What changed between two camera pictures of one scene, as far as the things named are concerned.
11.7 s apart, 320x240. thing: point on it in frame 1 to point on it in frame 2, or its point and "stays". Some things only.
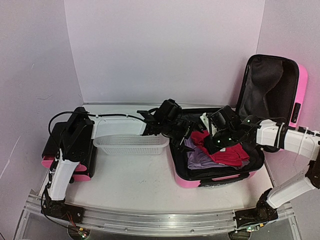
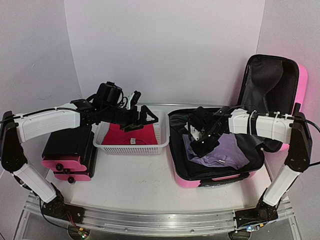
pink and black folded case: [74, 138] stays
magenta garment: [234, 156] to [114, 135]
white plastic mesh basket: [151, 144] stays
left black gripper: [190, 126] to [134, 120]
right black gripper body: [217, 139] to [204, 141]
